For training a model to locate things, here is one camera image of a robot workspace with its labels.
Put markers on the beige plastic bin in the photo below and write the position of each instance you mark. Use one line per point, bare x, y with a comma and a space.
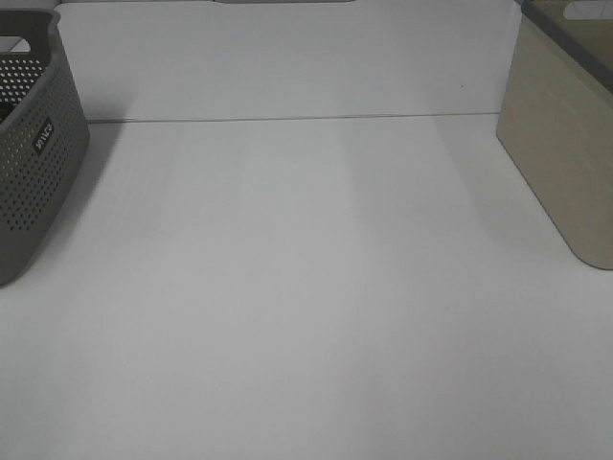
556, 119

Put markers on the grey perforated plastic basket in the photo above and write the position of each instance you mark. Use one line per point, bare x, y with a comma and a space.
44, 135

